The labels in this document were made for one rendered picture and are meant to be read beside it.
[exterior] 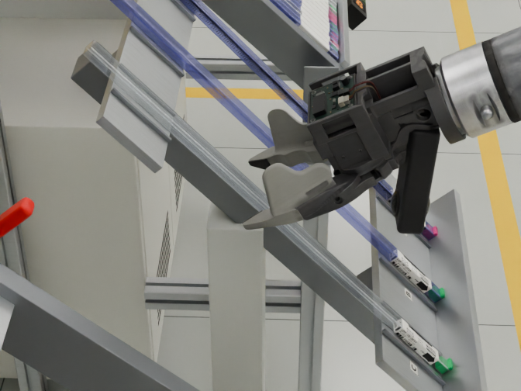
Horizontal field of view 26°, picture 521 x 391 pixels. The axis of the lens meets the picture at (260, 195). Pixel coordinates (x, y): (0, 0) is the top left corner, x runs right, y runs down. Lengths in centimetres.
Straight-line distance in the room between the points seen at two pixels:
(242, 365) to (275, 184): 38
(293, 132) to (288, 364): 119
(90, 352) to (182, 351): 130
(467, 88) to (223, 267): 39
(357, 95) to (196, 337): 135
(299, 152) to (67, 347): 29
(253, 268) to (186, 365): 100
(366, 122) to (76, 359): 31
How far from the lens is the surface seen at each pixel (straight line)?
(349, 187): 98
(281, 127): 106
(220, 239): 120
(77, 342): 94
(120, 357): 95
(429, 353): 118
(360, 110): 96
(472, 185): 269
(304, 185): 99
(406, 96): 97
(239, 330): 128
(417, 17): 336
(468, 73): 96
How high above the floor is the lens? 158
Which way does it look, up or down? 37 degrees down
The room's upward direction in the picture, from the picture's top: straight up
